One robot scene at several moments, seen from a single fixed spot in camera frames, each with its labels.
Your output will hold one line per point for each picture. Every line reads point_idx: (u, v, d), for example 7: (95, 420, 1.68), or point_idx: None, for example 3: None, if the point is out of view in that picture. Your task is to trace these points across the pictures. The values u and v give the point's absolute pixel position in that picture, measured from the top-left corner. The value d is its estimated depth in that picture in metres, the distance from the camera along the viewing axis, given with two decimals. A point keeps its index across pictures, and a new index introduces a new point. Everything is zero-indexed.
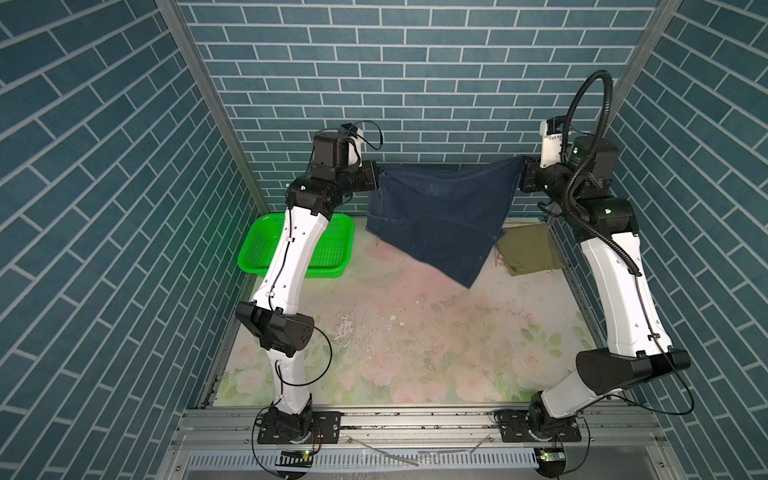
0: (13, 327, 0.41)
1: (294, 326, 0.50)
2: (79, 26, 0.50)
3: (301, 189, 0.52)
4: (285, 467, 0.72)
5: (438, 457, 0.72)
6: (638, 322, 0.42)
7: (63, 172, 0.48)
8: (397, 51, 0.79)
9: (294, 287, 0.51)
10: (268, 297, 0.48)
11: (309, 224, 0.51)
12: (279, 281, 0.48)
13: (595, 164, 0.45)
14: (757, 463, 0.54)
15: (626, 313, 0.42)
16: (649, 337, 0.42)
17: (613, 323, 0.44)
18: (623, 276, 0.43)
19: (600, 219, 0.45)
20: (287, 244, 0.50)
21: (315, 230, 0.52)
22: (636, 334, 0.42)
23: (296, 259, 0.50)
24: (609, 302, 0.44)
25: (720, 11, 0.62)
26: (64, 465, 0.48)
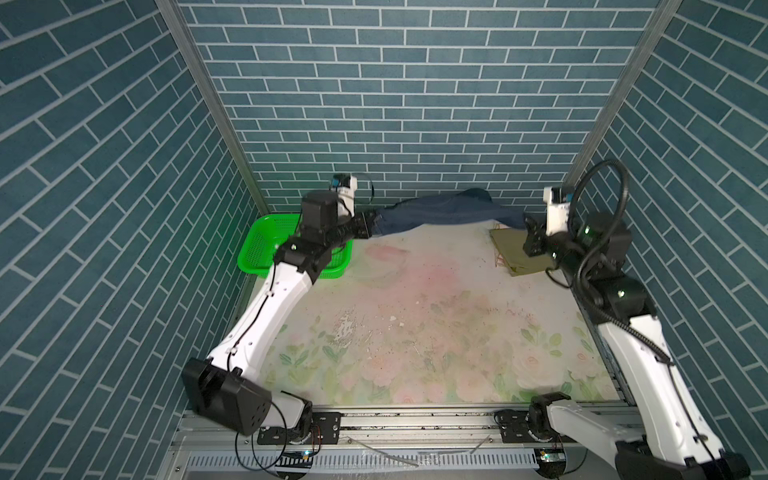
0: (13, 327, 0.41)
1: (248, 403, 0.42)
2: (79, 27, 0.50)
3: (290, 248, 0.54)
4: (285, 468, 0.71)
5: (439, 458, 0.72)
6: (679, 420, 0.38)
7: (63, 172, 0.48)
8: (397, 52, 0.80)
9: (261, 344, 0.45)
10: (229, 355, 0.42)
11: (292, 283, 0.49)
12: (245, 338, 0.43)
13: (612, 247, 0.44)
14: (757, 463, 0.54)
15: (668, 411, 0.39)
16: (695, 439, 0.37)
17: (649, 416, 0.40)
18: (652, 365, 0.41)
19: (614, 302, 0.44)
20: (265, 298, 0.47)
21: (295, 289, 0.50)
22: (680, 437, 0.37)
23: (270, 316, 0.46)
24: (641, 393, 0.41)
25: (720, 11, 0.62)
26: (63, 466, 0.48)
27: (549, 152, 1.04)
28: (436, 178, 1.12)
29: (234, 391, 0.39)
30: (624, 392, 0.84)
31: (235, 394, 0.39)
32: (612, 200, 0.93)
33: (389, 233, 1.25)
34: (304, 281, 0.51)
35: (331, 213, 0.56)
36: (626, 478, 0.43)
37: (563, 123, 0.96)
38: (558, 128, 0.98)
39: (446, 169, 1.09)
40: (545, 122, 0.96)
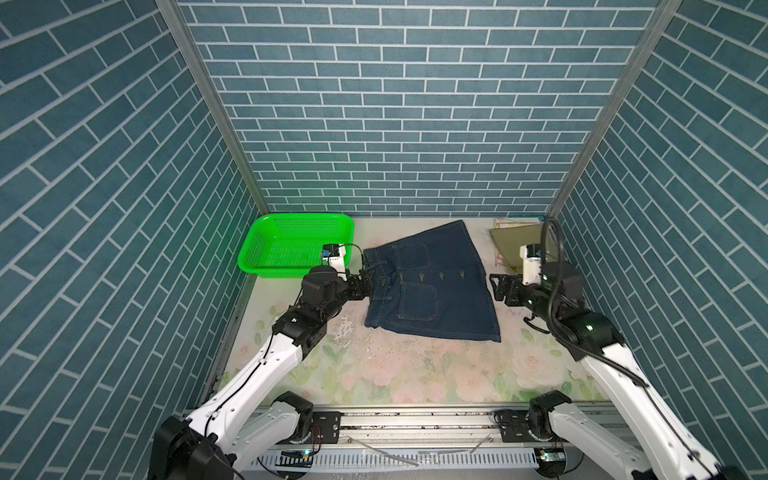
0: (13, 327, 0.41)
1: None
2: (79, 27, 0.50)
3: (289, 321, 0.57)
4: (286, 467, 0.72)
5: (439, 457, 0.72)
6: (671, 440, 0.40)
7: (63, 172, 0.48)
8: (397, 51, 0.79)
9: (243, 410, 0.45)
10: (208, 418, 0.42)
11: (284, 355, 0.52)
12: (227, 404, 0.44)
13: (568, 287, 0.53)
14: (757, 463, 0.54)
15: (643, 413, 0.42)
16: (689, 457, 0.39)
17: (649, 446, 0.42)
18: (633, 391, 0.44)
19: (585, 337, 0.49)
20: (254, 368, 0.49)
21: (288, 361, 0.53)
22: (675, 456, 0.39)
23: (256, 385, 0.47)
24: (635, 425, 0.43)
25: (720, 11, 0.62)
26: (63, 465, 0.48)
27: (549, 152, 1.04)
28: (436, 177, 1.12)
29: (201, 462, 0.38)
30: None
31: (202, 465, 0.38)
32: (613, 200, 0.92)
33: (388, 232, 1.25)
34: (297, 355, 0.54)
35: (328, 291, 0.59)
36: None
37: (563, 123, 0.96)
38: (558, 128, 0.98)
39: (446, 168, 1.08)
40: (545, 121, 0.96)
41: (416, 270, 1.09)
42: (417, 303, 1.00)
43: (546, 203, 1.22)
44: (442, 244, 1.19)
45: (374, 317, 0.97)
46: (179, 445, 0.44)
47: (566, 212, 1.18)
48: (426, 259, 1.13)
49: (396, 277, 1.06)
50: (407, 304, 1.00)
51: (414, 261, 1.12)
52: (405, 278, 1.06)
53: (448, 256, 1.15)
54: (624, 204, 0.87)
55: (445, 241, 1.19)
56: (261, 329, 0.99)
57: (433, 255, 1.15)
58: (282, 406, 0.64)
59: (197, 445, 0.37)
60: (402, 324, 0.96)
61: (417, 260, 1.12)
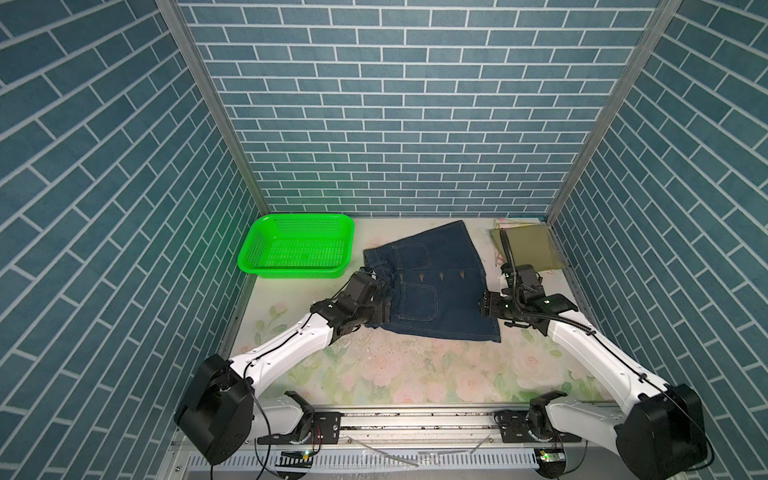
0: (13, 327, 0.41)
1: (240, 416, 0.42)
2: (80, 27, 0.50)
3: (327, 305, 0.62)
4: (285, 468, 0.71)
5: (439, 457, 0.72)
6: (623, 371, 0.45)
7: (63, 172, 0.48)
8: (397, 51, 0.79)
9: (274, 368, 0.48)
10: (247, 365, 0.45)
11: (318, 332, 0.56)
12: (264, 358, 0.47)
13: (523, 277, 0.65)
14: (757, 463, 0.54)
15: (597, 355, 0.48)
16: (640, 379, 0.44)
17: (614, 389, 0.45)
18: (584, 338, 0.51)
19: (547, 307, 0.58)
20: (292, 336, 0.52)
21: (319, 339, 0.56)
22: (627, 380, 0.44)
23: (291, 351, 0.51)
24: (599, 372, 0.48)
25: (720, 11, 0.62)
26: (63, 466, 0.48)
27: (549, 152, 1.04)
28: (436, 178, 1.12)
29: (235, 400, 0.40)
30: None
31: (236, 403, 0.40)
32: (612, 200, 0.93)
33: (388, 232, 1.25)
34: (327, 337, 0.58)
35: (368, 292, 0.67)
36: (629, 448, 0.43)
37: (563, 123, 0.96)
38: (558, 128, 0.98)
39: (446, 169, 1.09)
40: (545, 121, 0.96)
41: (417, 271, 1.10)
42: (417, 304, 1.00)
43: (546, 203, 1.22)
44: (442, 244, 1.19)
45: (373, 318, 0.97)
46: (214, 385, 0.47)
47: (566, 212, 1.18)
48: (426, 259, 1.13)
49: (396, 277, 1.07)
50: (407, 305, 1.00)
51: (414, 262, 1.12)
52: (405, 278, 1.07)
53: (448, 256, 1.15)
54: (624, 204, 0.87)
55: (445, 241, 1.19)
56: (261, 330, 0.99)
57: (433, 255, 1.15)
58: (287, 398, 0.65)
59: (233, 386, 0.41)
60: (403, 324, 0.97)
61: (417, 260, 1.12)
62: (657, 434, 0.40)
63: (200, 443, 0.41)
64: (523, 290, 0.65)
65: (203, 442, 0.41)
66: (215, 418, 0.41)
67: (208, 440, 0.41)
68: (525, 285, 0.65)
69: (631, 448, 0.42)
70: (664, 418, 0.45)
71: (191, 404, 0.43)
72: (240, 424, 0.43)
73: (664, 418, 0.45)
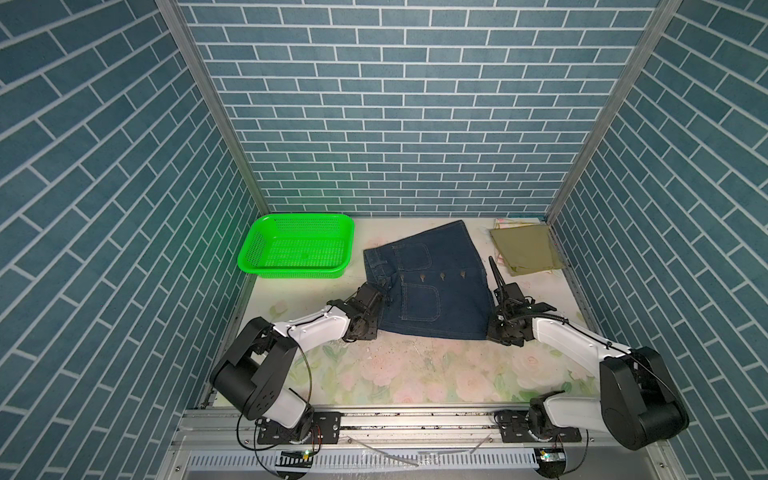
0: (13, 327, 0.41)
1: (279, 373, 0.46)
2: (80, 27, 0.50)
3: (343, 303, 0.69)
4: (285, 468, 0.71)
5: (439, 457, 0.72)
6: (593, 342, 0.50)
7: (63, 172, 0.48)
8: (398, 51, 0.79)
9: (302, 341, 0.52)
10: (288, 328, 0.51)
11: (339, 319, 0.62)
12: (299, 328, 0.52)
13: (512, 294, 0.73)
14: (757, 463, 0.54)
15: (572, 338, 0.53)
16: (606, 346, 0.49)
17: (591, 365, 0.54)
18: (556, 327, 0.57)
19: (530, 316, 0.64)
20: (318, 317, 0.59)
21: (340, 325, 0.63)
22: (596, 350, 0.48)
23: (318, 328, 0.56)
24: (576, 353, 0.53)
25: (720, 11, 0.62)
26: (63, 466, 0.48)
27: (549, 152, 1.04)
28: (436, 178, 1.12)
29: (281, 352, 0.45)
30: None
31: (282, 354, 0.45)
32: (612, 200, 0.93)
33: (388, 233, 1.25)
34: (345, 325, 0.64)
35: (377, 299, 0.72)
36: (614, 417, 0.44)
37: (563, 123, 0.96)
38: (558, 128, 0.98)
39: (446, 169, 1.09)
40: (544, 121, 0.95)
41: (417, 271, 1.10)
42: (419, 304, 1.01)
43: (546, 203, 1.22)
44: (443, 245, 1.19)
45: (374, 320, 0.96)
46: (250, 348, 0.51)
47: (566, 212, 1.18)
48: (427, 260, 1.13)
49: (396, 278, 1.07)
50: (409, 305, 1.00)
51: (414, 262, 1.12)
52: (406, 279, 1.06)
53: (448, 256, 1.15)
54: (624, 204, 0.87)
55: (445, 242, 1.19)
56: None
57: (434, 255, 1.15)
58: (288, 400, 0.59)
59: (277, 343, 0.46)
60: (405, 324, 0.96)
61: (417, 261, 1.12)
62: (622, 389, 0.43)
63: (236, 399, 0.44)
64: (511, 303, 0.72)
65: (240, 398, 0.44)
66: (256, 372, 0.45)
67: (245, 396, 0.44)
68: (512, 296, 0.73)
69: (613, 417, 0.44)
70: (627, 373, 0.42)
71: (233, 360, 0.46)
72: (276, 384, 0.47)
73: (628, 374, 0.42)
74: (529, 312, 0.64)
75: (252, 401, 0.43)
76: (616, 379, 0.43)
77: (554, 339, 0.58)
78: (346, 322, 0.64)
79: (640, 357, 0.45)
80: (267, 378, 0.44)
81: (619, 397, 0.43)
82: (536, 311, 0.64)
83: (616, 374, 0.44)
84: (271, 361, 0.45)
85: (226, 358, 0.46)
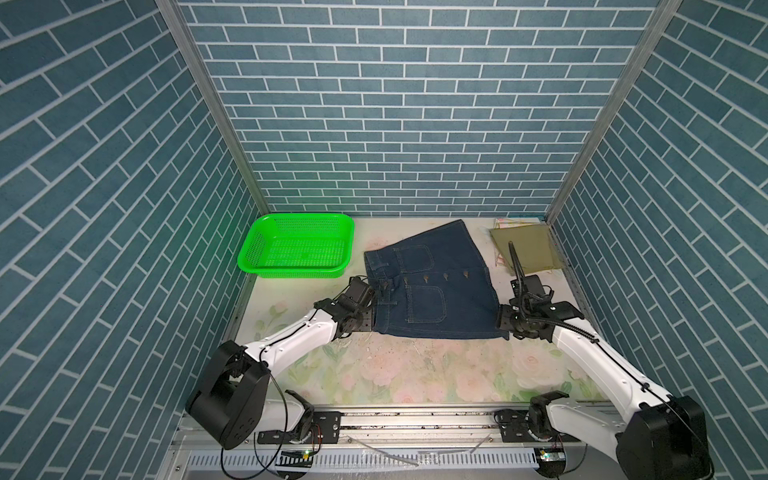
0: (13, 327, 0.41)
1: (252, 402, 0.43)
2: (79, 27, 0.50)
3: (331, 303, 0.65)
4: (285, 467, 0.72)
5: (438, 457, 0.72)
6: (626, 379, 0.45)
7: (63, 172, 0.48)
8: (398, 51, 0.79)
9: (284, 358, 0.50)
10: (261, 350, 0.47)
11: (325, 325, 0.58)
12: (277, 345, 0.49)
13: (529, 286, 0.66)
14: (757, 463, 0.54)
15: (601, 364, 0.48)
16: (642, 388, 0.44)
17: (617, 402, 0.45)
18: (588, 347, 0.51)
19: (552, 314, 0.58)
20: (300, 328, 0.55)
21: (323, 332, 0.58)
22: (628, 389, 0.44)
23: (300, 341, 0.53)
24: (605, 385, 0.47)
25: (720, 11, 0.62)
26: (64, 466, 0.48)
27: (549, 152, 1.04)
28: (436, 177, 1.12)
29: (252, 382, 0.42)
30: None
31: (252, 385, 0.42)
32: (612, 200, 0.93)
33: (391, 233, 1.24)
34: (331, 331, 0.60)
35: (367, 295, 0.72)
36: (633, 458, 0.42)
37: (563, 123, 0.96)
38: (558, 128, 0.98)
39: (446, 168, 1.08)
40: (544, 121, 0.95)
41: (420, 273, 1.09)
42: (425, 306, 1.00)
43: (546, 203, 1.22)
44: (443, 245, 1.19)
45: (382, 324, 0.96)
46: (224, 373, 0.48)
47: (566, 212, 1.18)
48: (428, 260, 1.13)
49: (400, 280, 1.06)
50: (415, 307, 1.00)
51: (416, 263, 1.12)
52: (410, 282, 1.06)
53: (449, 256, 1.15)
54: (624, 203, 0.87)
55: (446, 242, 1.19)
56: (261, 330, 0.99)
57: (434, 255, 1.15)
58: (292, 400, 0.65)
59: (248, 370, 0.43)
60: (413, 328, 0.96)
61: (419, 262, 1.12)
62: (655, 444, 0.39)
63: (214, 428, 0.42)
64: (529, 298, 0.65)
65: (217, 427, 0.42)
66: (228, 403, 0.42)
67: (220, 425, 0.42)
68: (531, 292, 0.66)
69: (631, 458, 0.42)
70: (663, 428, 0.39)
71: (205, 390, 0.44)
72: (253, 410, 0.45)
73: (664, 426, 0.45)
74: (553, 318, 0.57)
75: (226, 431, 0.41)
76: (651, 433, 0.39)
77: (579, 354, 0.52)
78: (331, 326, 0.59)
79: (677, 405, 0.41)
80: (237, 411, 0.42)
81: (649, 449, 0.39)
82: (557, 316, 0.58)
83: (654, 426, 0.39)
84: (241, 391, 0.42)
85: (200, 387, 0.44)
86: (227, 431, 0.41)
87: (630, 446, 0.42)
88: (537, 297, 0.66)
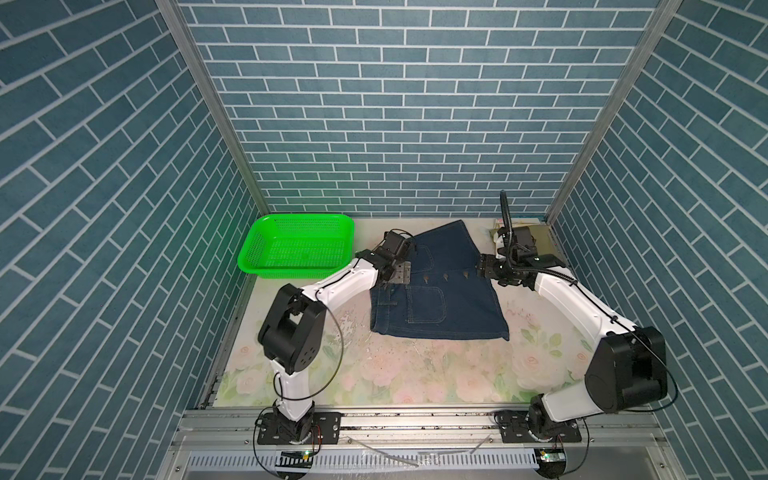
0: (13, 327, 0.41)
1: (315, 335, 0.51)
2: (80, 27, 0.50)
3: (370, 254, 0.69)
4: (286, 468, 0.71)
5: (438, 458, 0.72)
6: (598, 313, 0.49)
7: (63, 172, 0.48)
8: (398, 51, 0.79)
9: (335, 301, 0.57)
10: (316, 291, 0.53)
11: (368, 271, 0.64)
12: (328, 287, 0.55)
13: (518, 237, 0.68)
14: (757, 463, 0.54)
15: (579, 305, 0.51)
16: (612, 320, 0.47)
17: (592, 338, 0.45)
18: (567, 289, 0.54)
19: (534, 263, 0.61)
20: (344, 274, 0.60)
21: (365, 279, 0.64)
22: (600, 322, 0.47)
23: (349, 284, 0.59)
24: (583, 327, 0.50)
25: (720, 11, 0.62)
26: (63, 466, 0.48)
27: (549, 152, 1.04)
28: (436, 178, 1.12)
29: (314, 317, 0.49)
30: None
31: (314, 319, 0.49)
32: (612, 201, 0.93)
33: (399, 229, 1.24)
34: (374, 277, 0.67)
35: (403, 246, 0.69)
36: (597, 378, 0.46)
37: (563, 123, 0.96)
38: (558, 128, 0.98)
39: (446, 169, 1.09)
40: (544, 122, 0.96)
41: (420, 273, 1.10)
42: (425, 306, 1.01)
43: (546, 203, 1.22)
44: (443, 245, 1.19)
45: (382, 325, 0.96)
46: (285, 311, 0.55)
47: (566, 212, 1.18)
48: (428, 260, 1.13)
49: (401, 281, 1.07)
50: (415, 308, 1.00)
51: (416, 263, 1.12)
52: (410, 282, 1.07)
53: (449, 256, 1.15)
54: (624, 204, 0.87)
55: (446, 242, 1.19)
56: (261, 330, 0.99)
57: (435, 256, 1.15)
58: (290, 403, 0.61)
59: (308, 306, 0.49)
60: (414, 328, 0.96)
61: (419, 262, 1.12)
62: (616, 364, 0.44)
63: (282, 358, 0.50)
64: (517, 249, 0.68)
65: (285, 356, 0.50)
66: (296, 333, 0.49)
67: (289, 354, 0.49)
68: (519, 244, 0.68)
69: (596, 383, 0.46)
70: (625, 351, 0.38)
71: (273, 324, 0.51)
72: (315, 342, 0.53)
73: (627, 350, 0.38)
74: (538, 265, 0.61)
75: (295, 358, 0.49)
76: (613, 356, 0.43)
77: (558, 299, 0.56)
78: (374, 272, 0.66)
79: (641, 334, 0.44)
80: (304, 342, 0.49)
81: (611, 371, 0.44)
82: (541, 264, 0.61)
83: (615, 352, 0.43)
84: (306, 323, 0.49)
85: (266, 322, 0.52)
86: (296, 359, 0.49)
87: (596, 372, 0.46)
88: (525, 249, 0.68)
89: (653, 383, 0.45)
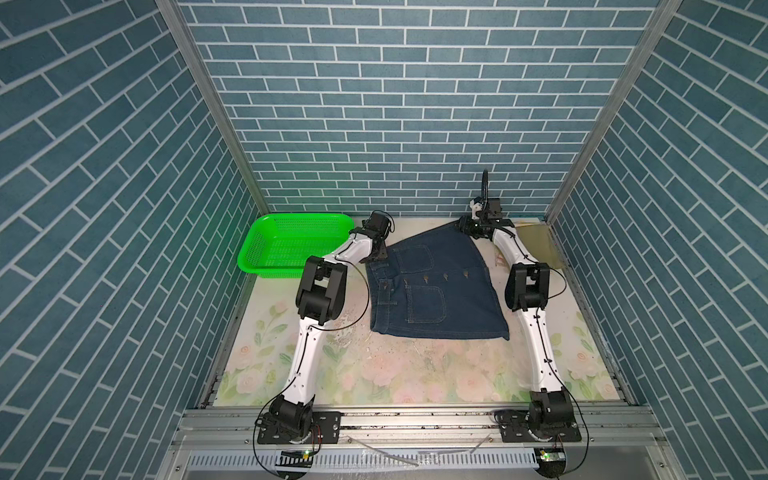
0: (13, 327, 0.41)
1: (341, 289, 0.67)
2: (79, 26, 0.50)
3: (363, 229, 0.85)
4: (286, 467, 0.72)
5: (439, 457, 0.72)
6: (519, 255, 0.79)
7: (63, 172, 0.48)
8: (397, 51, 0.79)
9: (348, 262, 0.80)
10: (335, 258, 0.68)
11: (364, 241, 0.80)
12: (341, 254, 0.70)
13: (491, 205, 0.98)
14: (757, 463, 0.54)
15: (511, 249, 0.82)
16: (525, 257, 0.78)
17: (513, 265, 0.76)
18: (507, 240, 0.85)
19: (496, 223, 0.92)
20: (349, 243, 0.76)
21: (364, 246, 0.80)
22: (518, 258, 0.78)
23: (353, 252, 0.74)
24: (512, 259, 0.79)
25: (720, 11, 0.62)
26: (63, 466, 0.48)
27: (549, 152, 1.04)
28: (436, 178, 1.12)
29: (340, 274, 0.64)
30: (624, 391, 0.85)
31: (341, 275, 0.64)
32: (613, 200, 0.92)
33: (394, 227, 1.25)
34: (371, 244, 0.84)
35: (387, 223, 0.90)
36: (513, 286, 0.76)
37: (563, 123, 0.96)
38: (558, 128, 0.98)
39: (446, 169, 1.09)
40: (544, 121, 0.95)
41: (420, 272, 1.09)
42: (425, 306, 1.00)
43: (546, 203, 1.22)
44: (443, 245, 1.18)
45: (382, 324, 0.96)
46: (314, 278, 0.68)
47: (566, 212, 1.18)
48: (428, 260, 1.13)
49: (400, 280, 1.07)
50: (415, 307, 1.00)
51: (416, 262, 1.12)
52: (410, 282, 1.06)
53: (449, 255, 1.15)
54: (624, 203, 0.87)
55: (445, 241, 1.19)
56: (261, 329, 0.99)
57: (435, 256, 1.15)
58: (291, 393, 0.66)
59: (334, 270, 0.64)
60: (414, 328, 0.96)
61: (418, 261, 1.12)
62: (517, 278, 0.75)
63: (320, 309, 0.64)
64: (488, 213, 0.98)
65: (322, 306, 0.64)
66: (328, 290, 0.64)
67: (325, 304, 0.64)
68: (491, 209, 0.98)
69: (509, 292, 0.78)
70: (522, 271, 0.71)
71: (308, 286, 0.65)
72: (340, 295, 0.67)
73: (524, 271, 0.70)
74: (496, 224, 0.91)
75: (328, 306, 0.64)
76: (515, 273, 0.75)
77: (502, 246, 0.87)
78: (369, 242, 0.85)
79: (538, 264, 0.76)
80: (337, 290, 0.64)
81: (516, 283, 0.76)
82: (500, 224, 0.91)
83: (516, 272, 0.75)
84: (334, 281, 0.64)
85: (301, 287, 0.65)
86: (329, 308, 0.64)
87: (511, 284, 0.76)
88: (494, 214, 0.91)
89: (538, 294, 0.77)
